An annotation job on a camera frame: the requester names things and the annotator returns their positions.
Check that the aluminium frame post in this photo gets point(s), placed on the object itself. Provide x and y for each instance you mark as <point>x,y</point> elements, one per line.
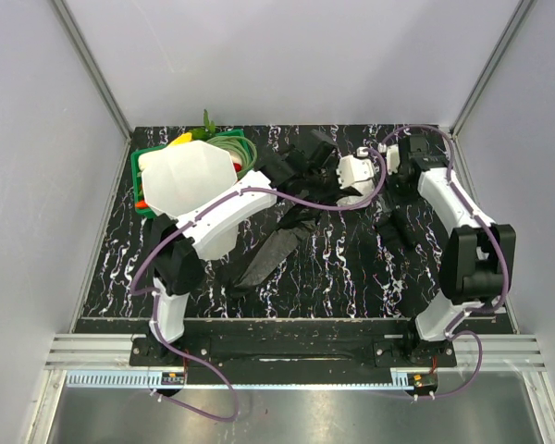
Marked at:
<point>72,30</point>
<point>514,24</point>

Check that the green leafy toy plant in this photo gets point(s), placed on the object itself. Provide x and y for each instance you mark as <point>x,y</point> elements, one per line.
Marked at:
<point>207,130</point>

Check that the right aluminium frame post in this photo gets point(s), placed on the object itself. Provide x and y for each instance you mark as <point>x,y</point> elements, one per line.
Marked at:
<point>514,24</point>

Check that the white slotted cable duct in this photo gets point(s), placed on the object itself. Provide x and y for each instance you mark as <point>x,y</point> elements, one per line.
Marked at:
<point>125,379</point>

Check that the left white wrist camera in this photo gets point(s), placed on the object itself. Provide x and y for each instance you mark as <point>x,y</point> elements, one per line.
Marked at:
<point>356,173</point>

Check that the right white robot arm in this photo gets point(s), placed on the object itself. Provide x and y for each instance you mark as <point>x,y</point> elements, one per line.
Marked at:
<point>475,272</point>

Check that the left aluminium frame post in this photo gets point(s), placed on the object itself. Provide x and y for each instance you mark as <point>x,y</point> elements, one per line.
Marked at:
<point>72,30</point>

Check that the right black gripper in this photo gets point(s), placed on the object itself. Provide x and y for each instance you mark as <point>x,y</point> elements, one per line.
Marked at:
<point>391,178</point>

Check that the yellow toy vegetable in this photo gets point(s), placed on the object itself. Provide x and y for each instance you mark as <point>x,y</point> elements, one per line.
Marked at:
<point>183,138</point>

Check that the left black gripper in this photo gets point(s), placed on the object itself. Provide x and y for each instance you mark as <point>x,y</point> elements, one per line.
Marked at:
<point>332,165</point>

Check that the green coiled bean bundle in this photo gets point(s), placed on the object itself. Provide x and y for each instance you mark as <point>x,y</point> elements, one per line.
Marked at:
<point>239,145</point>

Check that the aluminium front rail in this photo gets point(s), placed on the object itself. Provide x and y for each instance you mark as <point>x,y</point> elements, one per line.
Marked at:
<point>99,352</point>

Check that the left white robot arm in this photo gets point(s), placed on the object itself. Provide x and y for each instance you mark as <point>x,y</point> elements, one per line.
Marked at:
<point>205,234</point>

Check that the orange toy carrot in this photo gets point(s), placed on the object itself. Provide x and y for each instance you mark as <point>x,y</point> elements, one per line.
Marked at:
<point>141,203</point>

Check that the green plastic basket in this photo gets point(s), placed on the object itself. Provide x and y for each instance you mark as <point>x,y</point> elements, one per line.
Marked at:
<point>140,158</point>

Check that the white translucent trash bin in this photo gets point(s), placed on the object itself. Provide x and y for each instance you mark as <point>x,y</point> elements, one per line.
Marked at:
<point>180,179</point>

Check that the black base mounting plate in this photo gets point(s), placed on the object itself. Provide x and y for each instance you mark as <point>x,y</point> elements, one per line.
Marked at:
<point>379,342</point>

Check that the black trash bag roll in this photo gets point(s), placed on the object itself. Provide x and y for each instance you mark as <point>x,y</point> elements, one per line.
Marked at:
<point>396,230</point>

